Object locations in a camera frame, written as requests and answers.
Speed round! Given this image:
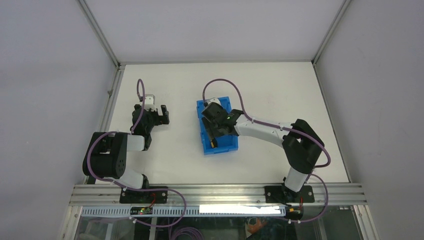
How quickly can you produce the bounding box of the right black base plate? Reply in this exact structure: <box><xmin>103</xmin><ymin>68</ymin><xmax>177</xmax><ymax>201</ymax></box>
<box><xmin>264</xmin><ymin>185</ymin><xmax>315</xmax><ymax>205</ymax></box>

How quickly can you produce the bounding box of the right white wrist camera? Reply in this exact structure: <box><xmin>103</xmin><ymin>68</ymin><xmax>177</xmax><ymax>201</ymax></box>
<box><xmin>207</xmin><ymin>97</ymin><xmax>221</xmax><ymax>105</ymax></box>

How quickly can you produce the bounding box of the aluminium mounting rail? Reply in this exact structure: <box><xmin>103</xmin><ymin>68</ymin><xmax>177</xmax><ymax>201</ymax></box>
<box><xmin>69</xmin><ymin>183</ymin><xmax>368</xmax><ymax>207</ymax></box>

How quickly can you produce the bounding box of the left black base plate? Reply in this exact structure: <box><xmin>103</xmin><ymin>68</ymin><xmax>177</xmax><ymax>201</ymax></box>
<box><xmin>119</xmin><ymin>186</ymin><xmax>169</xmax><ymax>204</ymax></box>

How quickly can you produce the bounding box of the orange object under table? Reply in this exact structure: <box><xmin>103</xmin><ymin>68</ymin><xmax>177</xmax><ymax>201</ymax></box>
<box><xmin>245</xmin><ymin>217</ymin><xmax>268</xmax><ymax>234</ymax></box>

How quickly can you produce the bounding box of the coiled purple cable below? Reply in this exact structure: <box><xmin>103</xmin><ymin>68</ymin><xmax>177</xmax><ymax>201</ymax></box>
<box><xmin>168</xmin><ymin>227</ymin><xmax>205</xmax><ymax>240</ymax></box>

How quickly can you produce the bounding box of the black yellow screwdriver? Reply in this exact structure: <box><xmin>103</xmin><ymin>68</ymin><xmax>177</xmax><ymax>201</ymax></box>
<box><xmin>208</xmin><ymin>133</ymin><xmax>218</xmax><ymax>149</ymax></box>

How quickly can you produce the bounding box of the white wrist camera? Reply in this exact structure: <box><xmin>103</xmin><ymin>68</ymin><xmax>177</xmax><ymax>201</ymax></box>
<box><xmin>143</xmin><ymin>94</ymin><xmax>157</xmax><ymax>112</ymax></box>
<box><xmin>207</xmin><ymin>97</ymin><xmax>221</xmax><ymax>105</ymax></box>

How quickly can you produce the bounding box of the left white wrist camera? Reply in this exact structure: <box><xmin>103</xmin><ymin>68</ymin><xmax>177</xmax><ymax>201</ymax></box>
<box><xmin>143</xmin><ymin>94</ymin><xmax>157</xmax><ymax>112</ymax></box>

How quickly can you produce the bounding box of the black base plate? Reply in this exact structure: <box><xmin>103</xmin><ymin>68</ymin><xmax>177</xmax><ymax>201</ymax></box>
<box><xmin>119</xmin><ymin>186</ymin><xmax>169</xmax><ymax>204</ymax></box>
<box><xmin>264</xmin><ymin>185</ymin><xmax>315</xmax><ymax>205</ymax></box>

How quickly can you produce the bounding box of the white slotted cable duct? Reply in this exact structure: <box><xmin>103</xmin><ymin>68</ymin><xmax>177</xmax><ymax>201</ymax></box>
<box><xmin>81</xmin><ymin>204</ymin><xmax>300</xmax><ymax>218</ymax></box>

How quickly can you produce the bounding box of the blue plastic bin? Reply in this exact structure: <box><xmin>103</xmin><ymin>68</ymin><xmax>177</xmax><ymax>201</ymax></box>
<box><xmin>196</xmin><ymin>100</ymin><xmax>239</xmax><ymax>156</ymax></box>

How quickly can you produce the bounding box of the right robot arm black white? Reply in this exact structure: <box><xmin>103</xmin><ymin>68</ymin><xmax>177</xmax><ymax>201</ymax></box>
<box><xmin>201</xmin><ymin>102</ymin><xmax>325</xmax><ymax>193</ymax></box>

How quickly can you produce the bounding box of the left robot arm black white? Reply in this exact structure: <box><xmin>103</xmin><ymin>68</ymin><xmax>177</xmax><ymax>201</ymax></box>
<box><xmin>82</xmin><ymin>104</ymin><xmax>170</xmax><ymax>191</ymax></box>

